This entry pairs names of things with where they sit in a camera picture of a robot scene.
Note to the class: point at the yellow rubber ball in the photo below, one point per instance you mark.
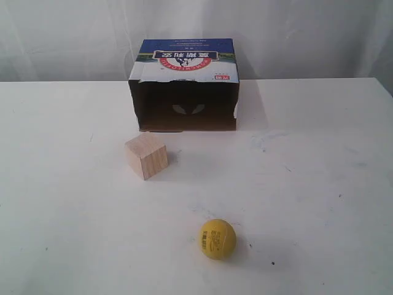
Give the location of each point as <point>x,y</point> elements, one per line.
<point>217,239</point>

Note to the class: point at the light wooden cube block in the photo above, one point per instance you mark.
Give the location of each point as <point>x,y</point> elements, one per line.
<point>146,155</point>

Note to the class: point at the blue white cardboard box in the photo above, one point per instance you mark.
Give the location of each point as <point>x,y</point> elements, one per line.
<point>185,85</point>

